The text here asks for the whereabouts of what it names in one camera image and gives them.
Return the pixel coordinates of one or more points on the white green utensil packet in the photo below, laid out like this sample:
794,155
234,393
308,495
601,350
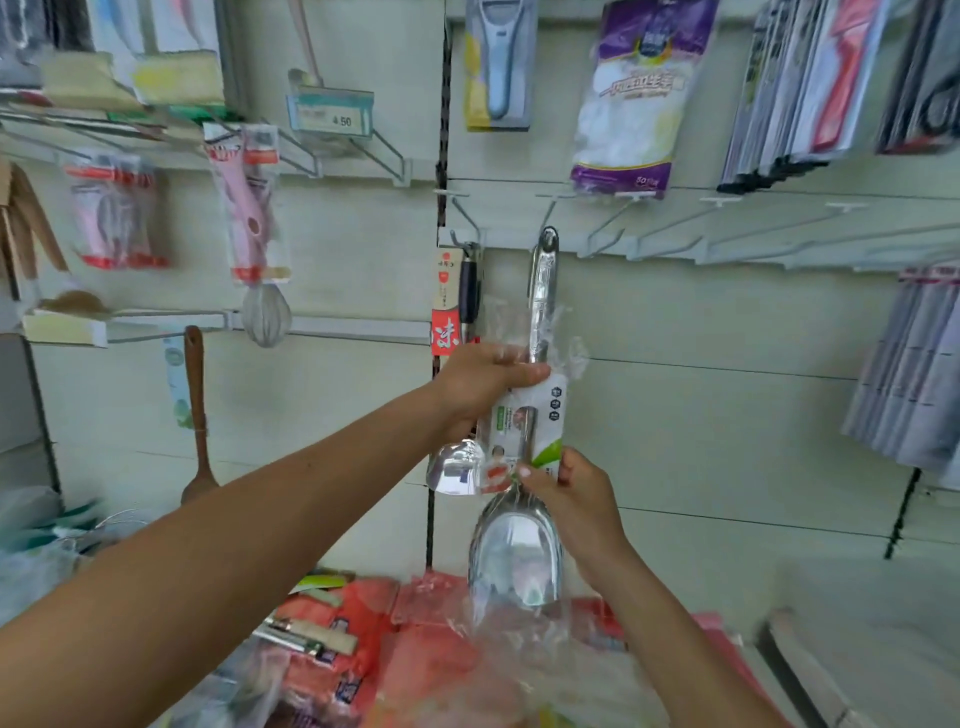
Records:
183,23
117,23

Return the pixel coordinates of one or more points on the row of scissors packets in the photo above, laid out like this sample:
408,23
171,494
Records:
915,368

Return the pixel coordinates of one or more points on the pale round hanging utensil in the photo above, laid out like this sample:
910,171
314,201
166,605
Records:
303,38

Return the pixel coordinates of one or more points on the row of hanging flat packets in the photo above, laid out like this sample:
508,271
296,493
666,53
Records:
803,90

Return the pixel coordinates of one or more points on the black scissors grey card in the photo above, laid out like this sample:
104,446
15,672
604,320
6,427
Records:
930,75

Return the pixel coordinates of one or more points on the person's left forearm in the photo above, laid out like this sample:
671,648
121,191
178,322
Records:
225,585

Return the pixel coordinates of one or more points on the dark wooden spatula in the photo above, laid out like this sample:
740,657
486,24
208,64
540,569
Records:
195,390

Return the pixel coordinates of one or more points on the black wall divider strip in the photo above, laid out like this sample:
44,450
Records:
444,135

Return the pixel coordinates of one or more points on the person's right forearm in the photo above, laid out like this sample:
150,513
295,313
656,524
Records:
683,660

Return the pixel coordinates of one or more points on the white price label holder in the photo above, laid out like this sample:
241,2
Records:
330,113

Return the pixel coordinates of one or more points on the wooden dish brushes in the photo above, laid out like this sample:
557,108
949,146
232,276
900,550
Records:
8,225

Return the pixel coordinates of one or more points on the red plastic wrapped packets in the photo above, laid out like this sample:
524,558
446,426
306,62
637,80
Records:
420,660

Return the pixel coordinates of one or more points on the steel spatula with label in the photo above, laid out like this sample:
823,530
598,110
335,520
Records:
518,563

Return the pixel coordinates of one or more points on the pile of plastic wrapped utensils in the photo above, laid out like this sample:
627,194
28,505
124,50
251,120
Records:
30,555

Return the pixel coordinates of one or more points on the large steel strainer ladle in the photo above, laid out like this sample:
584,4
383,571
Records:
308,638

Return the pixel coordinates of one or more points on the person's left hand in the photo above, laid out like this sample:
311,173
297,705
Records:
483,383

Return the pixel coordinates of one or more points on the white purple bag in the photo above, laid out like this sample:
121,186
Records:
638,98

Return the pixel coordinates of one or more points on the red white packet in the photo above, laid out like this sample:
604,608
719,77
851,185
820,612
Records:
447,308

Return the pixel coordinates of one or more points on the person's right hand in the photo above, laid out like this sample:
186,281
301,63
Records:
578,510

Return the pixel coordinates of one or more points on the blue yellow peeler packet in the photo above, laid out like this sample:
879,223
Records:
500,60

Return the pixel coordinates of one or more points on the black utensil packet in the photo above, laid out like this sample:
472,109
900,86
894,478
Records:
23,30

